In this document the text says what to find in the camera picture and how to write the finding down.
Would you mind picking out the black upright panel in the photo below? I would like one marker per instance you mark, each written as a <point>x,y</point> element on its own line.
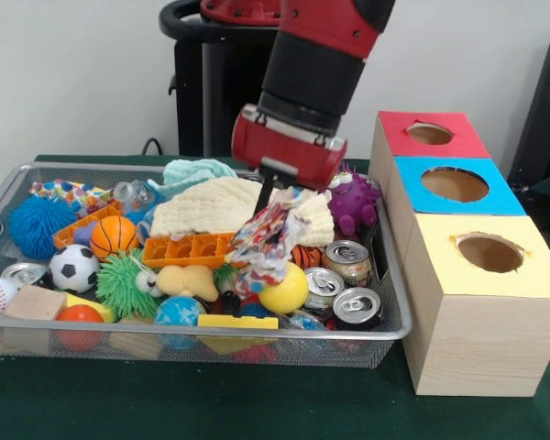
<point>545,105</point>

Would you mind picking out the yellow smooth ball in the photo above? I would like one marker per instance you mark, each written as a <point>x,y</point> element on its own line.
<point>286,293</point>

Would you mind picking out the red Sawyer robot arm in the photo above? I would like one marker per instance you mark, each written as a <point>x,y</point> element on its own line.
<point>316,69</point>

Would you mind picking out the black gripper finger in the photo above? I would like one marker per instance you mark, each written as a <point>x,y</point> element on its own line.
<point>265,194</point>

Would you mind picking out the orange red ball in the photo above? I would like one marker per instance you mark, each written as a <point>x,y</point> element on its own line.
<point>80,314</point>

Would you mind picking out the small soccer ball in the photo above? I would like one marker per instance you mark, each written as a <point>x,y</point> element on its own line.
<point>73,270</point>

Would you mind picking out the blue spiky ball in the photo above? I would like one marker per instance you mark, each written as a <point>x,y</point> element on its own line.
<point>39,227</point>

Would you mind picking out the cream knitted cloth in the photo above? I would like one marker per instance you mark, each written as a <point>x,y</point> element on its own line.
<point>197,211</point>

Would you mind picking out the wooden box with three holes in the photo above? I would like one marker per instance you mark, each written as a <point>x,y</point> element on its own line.
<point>476,348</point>

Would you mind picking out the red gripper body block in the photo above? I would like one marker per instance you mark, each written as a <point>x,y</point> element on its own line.
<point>293,153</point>

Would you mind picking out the colourful wrapper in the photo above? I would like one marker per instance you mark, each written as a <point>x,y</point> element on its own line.
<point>266,243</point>

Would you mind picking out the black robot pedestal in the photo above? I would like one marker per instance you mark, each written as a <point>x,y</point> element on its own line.
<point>220,114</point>

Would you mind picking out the green spiky ball with eyes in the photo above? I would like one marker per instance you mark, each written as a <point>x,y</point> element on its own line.
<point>119,284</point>

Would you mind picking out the purple spiky ball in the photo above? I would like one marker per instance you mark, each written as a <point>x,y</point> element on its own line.
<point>355,197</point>

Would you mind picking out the small orange basketball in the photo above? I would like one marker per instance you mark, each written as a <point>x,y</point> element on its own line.
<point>114,236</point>

